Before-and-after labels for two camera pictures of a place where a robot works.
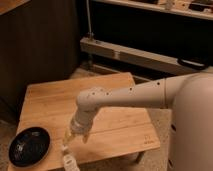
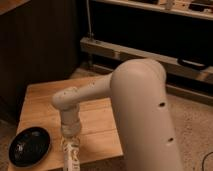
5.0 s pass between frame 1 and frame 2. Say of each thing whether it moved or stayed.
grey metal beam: stayed
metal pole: stayed
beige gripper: moved
